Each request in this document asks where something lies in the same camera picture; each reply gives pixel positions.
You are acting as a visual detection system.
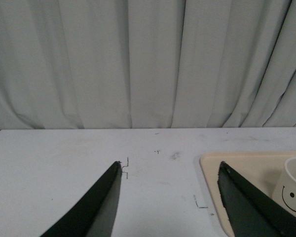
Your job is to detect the cream mug with black handle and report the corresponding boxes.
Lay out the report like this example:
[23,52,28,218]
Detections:
[272,157,296,217]

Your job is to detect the beige rectangular plastic tray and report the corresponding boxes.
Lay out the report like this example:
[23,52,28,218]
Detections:
[199,151,296,237]

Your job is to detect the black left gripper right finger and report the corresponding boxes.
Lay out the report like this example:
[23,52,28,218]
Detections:
[218,161,296,237]

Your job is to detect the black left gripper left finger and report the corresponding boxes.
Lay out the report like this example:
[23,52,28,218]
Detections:
[42,161,122,237]

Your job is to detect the pale grey curtain backdrop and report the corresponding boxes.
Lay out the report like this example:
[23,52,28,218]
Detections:
[0,0,296,130]

